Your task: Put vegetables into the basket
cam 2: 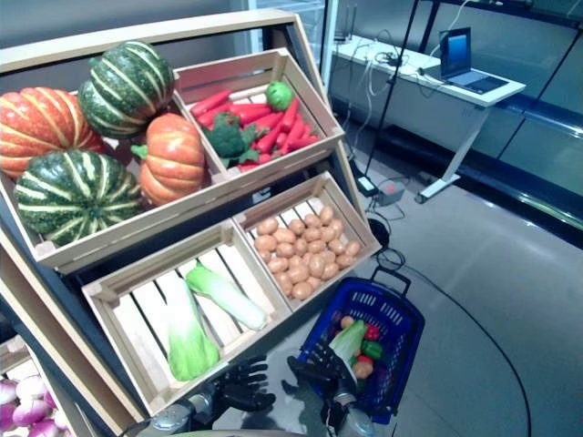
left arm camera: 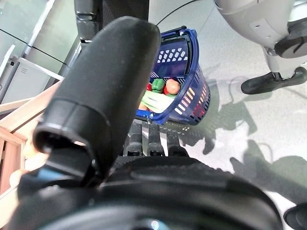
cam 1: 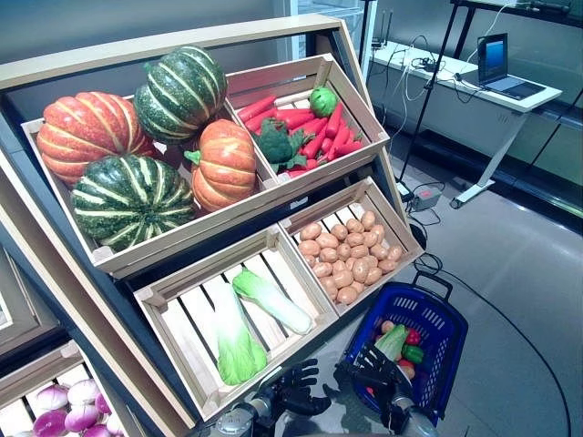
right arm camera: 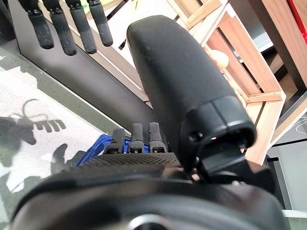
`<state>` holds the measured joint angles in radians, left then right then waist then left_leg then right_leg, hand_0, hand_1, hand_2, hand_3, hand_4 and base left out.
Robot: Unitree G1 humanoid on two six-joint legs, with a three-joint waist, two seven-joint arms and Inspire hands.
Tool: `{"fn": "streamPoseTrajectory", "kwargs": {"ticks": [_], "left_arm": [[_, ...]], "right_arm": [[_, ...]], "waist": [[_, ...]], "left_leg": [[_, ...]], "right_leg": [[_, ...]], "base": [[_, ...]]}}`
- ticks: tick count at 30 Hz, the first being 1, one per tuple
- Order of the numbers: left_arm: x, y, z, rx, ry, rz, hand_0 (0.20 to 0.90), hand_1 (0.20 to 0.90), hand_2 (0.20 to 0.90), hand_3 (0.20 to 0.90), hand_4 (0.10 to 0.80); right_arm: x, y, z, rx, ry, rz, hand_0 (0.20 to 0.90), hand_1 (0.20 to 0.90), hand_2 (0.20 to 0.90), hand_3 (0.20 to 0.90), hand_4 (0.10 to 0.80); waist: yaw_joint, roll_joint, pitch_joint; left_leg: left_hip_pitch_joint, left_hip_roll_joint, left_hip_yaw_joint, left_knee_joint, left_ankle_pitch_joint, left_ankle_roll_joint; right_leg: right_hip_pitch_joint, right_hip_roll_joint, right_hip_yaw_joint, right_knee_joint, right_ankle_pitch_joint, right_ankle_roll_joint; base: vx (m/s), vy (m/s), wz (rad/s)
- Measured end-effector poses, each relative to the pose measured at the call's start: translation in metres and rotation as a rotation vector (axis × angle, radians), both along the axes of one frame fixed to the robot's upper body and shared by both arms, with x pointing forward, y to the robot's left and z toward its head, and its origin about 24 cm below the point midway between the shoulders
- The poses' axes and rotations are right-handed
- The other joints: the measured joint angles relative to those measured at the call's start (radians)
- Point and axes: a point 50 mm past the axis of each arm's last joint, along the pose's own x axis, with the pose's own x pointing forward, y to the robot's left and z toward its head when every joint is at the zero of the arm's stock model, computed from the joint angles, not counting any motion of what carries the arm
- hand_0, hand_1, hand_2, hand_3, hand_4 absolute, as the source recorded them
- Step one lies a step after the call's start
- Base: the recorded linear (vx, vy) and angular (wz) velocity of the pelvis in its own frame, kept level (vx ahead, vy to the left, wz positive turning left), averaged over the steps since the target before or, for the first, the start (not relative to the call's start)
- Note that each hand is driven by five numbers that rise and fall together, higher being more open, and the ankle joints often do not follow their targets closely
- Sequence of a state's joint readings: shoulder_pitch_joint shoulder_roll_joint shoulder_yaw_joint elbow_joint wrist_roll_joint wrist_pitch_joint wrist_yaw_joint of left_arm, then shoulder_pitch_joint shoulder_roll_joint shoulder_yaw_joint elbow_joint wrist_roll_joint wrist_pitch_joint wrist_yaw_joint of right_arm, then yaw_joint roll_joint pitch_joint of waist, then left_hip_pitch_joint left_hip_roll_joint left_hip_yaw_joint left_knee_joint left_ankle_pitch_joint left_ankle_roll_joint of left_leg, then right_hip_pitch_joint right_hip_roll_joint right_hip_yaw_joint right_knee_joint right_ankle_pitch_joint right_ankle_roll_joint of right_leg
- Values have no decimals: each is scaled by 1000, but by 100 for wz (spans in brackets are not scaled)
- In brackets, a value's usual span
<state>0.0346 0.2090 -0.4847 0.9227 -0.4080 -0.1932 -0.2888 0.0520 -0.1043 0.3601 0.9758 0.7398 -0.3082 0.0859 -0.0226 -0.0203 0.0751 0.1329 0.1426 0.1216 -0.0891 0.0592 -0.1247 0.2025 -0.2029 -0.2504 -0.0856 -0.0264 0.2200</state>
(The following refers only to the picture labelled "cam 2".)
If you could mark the purple white turnip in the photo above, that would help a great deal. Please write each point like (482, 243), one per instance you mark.
(50, 399)
(29, 387)
(43, 430)
(31, 412)
(6, 416)
(5, 392)

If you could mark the dark green broccoli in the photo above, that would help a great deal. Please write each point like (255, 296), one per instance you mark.
(228, 136)

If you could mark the blue plastic shopping basket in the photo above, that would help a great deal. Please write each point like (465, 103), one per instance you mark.
(339, 298)

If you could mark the green striped pumpkin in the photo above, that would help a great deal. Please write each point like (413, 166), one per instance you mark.
(77, 198)
(127, 88)

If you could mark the white office desk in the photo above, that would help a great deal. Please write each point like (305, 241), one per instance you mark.
(489, 98)

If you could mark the small red tomato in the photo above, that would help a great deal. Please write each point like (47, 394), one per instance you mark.
(365, 359)

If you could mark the dark green bell pepper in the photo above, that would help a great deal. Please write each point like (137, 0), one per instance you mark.
(372, 349)

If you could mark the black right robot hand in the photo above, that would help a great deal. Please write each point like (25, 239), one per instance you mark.
(330, 375)

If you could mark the yellow orange fruit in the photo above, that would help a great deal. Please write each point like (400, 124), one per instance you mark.
(362, 369)

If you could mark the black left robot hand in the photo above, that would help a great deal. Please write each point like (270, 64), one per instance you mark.
(232, 391)

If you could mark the light green bell pepper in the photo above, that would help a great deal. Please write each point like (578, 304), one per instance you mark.
(279, 94)

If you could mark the wooden potato crate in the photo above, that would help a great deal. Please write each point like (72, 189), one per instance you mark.
(282, 207)

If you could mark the open grey laptop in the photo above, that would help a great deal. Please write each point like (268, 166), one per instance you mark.
(457, 54)

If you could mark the small orange pumpkin green stem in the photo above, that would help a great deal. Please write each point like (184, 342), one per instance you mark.
(175, 157)

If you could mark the wooden display shelf frame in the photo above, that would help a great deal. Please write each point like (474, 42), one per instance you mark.
(136, 34)

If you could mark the grey box red button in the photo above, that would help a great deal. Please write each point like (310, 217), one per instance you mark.
(391, 192)

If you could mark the wooden pumpkin crate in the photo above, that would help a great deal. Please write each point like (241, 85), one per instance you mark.
(136, 223)

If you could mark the wooden turnip crate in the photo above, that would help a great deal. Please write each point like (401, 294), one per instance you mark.
(13, 355)

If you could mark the large orange striped pumpkin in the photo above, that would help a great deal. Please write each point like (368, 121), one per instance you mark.
(41, 127)

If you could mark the wooden carrot crate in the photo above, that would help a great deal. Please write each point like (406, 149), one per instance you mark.
(291, 161)

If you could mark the brown potato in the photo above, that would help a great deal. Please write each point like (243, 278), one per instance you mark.
(303, 290)
(353, 248)
(326, 215)
(268, 226)
(265, 243)

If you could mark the red bell pepper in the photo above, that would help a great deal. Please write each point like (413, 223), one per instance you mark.
(372, 332)

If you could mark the black router with antennas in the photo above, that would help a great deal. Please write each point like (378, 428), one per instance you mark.
(347, 38)

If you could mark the black power brick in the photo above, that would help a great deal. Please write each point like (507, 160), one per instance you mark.
(368, 185)

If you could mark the round orange fruit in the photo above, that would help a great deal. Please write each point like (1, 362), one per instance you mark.
(347, 322)

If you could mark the black tripod pole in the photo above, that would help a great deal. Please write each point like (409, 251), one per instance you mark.
(391, 91)

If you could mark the red orange carrot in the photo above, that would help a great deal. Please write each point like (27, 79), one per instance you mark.
(303, 142)
(290, 114)
(248, 110)
(209, 102)

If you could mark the green and white napa cabbage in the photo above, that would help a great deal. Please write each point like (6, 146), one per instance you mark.
(189, 341)
(348, 339)
(232, 300)

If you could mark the black metal rack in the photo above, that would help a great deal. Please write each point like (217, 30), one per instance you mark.
(429, 27)

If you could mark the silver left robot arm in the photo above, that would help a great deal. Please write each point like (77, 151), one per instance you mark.
(182, 414)

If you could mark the wooden cabbage crate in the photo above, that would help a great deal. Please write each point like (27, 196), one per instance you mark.
(136, 275)

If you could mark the dark purple vegetable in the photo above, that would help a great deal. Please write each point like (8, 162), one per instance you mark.
(336, 318)

